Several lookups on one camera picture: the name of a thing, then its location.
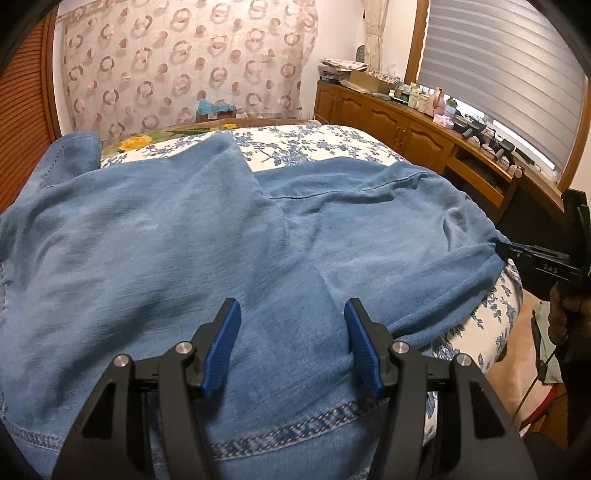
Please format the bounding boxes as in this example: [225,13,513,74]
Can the beige tied side curtain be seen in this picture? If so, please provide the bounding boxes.
[363,0,390,72]

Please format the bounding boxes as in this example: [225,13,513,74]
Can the pink bottle on sideboard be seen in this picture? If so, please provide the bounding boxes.
[425,87,446,117]

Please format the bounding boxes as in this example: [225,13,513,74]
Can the pink circle pattern curtain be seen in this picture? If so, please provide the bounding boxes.
[54,1,318,144]

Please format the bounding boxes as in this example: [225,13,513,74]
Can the cardboard box on sideboard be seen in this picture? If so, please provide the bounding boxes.
[349,71,394,95]

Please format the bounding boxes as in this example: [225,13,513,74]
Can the person's right hand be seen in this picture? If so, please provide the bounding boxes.
[548,283,591,345]

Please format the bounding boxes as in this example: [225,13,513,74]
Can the floral brown blanket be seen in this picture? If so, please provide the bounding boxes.
[101,119,238,158]

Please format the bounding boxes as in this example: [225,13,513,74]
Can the cardboard box with blue cloth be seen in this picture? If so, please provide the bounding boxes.
[195,99,236,123]

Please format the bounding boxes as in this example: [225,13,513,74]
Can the blue white floral quilt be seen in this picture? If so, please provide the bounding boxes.
[101,125,521,459]

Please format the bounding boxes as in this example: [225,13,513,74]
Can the grey zebra window blind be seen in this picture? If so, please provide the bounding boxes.
[419,0,586,169]

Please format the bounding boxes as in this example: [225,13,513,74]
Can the brown louvered wardrobe door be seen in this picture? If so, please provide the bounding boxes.
[0,10,61,210]

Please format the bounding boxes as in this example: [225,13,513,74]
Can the blue denim jeans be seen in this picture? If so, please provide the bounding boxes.
[1,133,521,479]

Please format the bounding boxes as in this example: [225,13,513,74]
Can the brown wooden sideboard cabinet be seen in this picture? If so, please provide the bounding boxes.
[315,81,564,222]

